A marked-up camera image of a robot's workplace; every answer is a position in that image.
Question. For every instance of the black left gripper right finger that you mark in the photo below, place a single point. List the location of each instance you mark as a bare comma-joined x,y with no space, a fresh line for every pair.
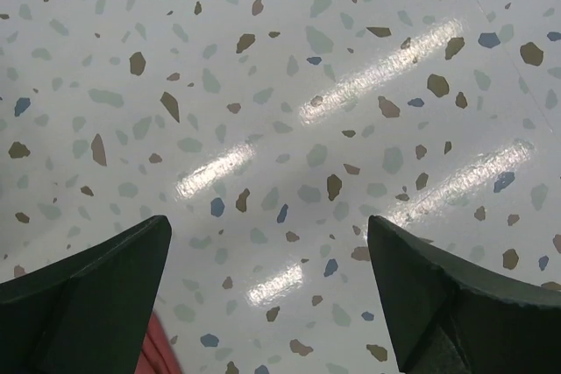
445,314

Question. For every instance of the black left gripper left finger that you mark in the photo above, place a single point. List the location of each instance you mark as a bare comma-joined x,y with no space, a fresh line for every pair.
87,313

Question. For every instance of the folded red t shirt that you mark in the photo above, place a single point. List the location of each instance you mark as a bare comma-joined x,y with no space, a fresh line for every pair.
156,355

